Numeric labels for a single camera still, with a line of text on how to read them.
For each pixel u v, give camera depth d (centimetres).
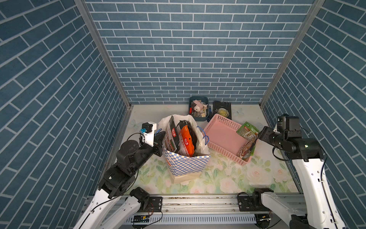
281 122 50
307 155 40
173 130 71
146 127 50
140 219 72
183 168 68
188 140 72
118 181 43
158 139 56
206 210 74
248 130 95
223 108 118
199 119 112
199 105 110
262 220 70
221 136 107
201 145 72
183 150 73
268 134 60
